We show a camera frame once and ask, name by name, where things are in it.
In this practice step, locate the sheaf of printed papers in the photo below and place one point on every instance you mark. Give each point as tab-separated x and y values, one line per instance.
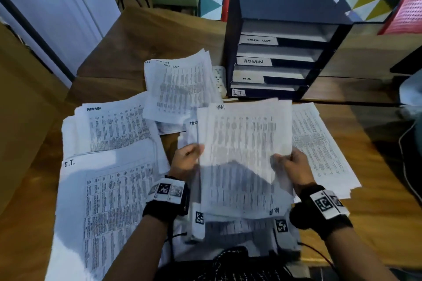
244	145

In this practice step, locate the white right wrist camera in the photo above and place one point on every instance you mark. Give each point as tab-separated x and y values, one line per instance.
283	229

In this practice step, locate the person's right thumb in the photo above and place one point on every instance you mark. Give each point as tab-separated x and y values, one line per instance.
281	160

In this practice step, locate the large pile of printed papers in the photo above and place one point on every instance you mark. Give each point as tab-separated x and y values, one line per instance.
105	211

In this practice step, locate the person's left thumb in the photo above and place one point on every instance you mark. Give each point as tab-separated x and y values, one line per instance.
195	149

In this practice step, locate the person's left forearm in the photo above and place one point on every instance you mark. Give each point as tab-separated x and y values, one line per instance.
138	251

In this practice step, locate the person's right forearm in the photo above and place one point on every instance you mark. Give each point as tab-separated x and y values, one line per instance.
356	257

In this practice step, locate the brown wooden board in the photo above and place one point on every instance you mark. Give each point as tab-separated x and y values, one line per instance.
26	119

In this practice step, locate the white power strip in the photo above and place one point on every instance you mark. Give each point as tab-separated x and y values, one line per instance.
219	80

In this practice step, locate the person's right hand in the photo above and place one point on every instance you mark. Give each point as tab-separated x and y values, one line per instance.
300	172

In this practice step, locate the pile of printed table papers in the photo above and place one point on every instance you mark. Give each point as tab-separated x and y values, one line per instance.
181	86
237	231
319	149
112	126

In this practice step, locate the white door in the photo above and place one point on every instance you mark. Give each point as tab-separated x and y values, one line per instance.
59	4

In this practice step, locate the red perforated panel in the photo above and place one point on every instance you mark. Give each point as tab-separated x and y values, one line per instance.
405	14

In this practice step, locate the pale grey cloth object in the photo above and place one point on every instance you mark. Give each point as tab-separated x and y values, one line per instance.
412	93

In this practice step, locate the person's black patterned clothing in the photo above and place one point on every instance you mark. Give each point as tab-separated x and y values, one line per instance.
230	266

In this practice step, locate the person's left hand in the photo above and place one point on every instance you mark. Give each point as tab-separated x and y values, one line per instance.
183	165

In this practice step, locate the black flat object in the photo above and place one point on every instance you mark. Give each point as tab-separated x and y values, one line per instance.
408	61

